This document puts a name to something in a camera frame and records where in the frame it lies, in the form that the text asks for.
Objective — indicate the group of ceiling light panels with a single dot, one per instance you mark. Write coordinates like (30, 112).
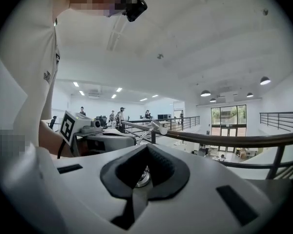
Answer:
(119, 89)

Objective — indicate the white ceiling track fixture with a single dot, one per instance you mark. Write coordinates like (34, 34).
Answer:
(116, 33)

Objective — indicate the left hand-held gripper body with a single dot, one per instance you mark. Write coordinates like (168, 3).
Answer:
(88, 128)

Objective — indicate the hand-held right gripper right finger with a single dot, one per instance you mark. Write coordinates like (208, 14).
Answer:
(200, 199)

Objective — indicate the glass entrance doors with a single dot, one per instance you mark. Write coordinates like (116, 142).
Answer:
(228, 121)

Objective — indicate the ceiling air conditioner unit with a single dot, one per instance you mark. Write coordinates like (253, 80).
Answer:
(94, 93)

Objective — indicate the black pendant ceiling lamp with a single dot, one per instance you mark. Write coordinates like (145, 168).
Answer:
(213, 100)
(249, 94)
(205, 93)
(265, 80)

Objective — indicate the person's left forearm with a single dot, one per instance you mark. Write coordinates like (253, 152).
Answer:
(48, 140)

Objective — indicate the silver gooseneck lamp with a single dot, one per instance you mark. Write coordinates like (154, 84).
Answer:
(157, 125)

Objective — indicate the black head-worn camera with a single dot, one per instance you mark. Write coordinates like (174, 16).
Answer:
(136, 10)

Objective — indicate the person's white shirt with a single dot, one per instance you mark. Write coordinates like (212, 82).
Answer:
(27, 57)

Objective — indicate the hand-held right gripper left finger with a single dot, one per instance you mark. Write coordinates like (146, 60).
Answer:
(83, 191)

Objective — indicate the brown-topped black metal railing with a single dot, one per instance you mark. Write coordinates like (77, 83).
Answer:
(234, 140)

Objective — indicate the black computer monitors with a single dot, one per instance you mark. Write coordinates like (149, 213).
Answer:
(164, 116)

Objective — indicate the black mezzanine railing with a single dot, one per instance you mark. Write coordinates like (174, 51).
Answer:
(185, 122)
(280, 121)

